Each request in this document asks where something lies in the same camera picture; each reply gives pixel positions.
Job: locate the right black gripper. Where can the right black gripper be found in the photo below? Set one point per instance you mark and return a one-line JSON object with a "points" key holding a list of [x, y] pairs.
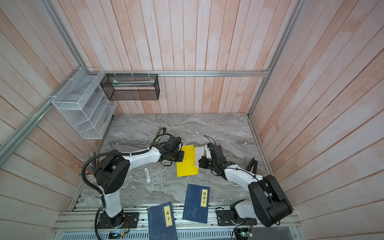
{"points": [[202, 162]]}

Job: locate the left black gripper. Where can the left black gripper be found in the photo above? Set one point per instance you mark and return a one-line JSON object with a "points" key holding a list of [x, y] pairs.
{"points": [[180, 157]]}

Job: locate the yellow envelope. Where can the yellow envelope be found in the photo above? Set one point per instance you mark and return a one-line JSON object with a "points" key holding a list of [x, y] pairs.
{"points": [[187, 166]]}

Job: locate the red white letter card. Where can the red white letter card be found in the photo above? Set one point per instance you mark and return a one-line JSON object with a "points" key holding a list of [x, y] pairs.
{"points": [[199, 153]]}

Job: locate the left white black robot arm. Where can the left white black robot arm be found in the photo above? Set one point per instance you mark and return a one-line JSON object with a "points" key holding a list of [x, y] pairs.
{"points": [[112, 171]]}

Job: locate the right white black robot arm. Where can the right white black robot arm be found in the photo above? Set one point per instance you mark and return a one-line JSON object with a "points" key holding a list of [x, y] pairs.
{"points": [[268, 203]]}

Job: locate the blue book on table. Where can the blue book on table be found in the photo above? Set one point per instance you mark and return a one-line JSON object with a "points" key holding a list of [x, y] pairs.
{"points": [[196, 204]]}

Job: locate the pen holder with pencils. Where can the pen holder with pencils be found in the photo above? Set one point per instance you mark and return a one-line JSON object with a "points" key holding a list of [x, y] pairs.
{"points": [[92, 166]]}

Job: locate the black mesh basket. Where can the black mesh basket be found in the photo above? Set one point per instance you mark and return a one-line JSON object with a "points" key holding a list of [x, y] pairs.
{"points": [[131, 87]]}

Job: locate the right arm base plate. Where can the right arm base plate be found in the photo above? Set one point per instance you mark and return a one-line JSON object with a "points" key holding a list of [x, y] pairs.
{"points": [[230, 218]]}

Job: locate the blue book on rail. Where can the blue book on rail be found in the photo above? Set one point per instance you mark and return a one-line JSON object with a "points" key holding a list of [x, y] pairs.
{"points": [[162, 222]]}

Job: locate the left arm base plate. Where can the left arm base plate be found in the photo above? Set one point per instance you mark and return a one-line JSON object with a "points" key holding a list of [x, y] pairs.
{"points": [[126, 220]]}

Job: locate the aluminium frame rail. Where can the aluminium frame rail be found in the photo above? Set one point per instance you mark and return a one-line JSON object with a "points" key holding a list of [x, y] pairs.
{"points": [[214, 74]]}

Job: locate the white wire mesh shelf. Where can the white wire mesh shelf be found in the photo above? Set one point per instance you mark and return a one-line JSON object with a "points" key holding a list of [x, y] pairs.
{"points": [[84, 104]]}

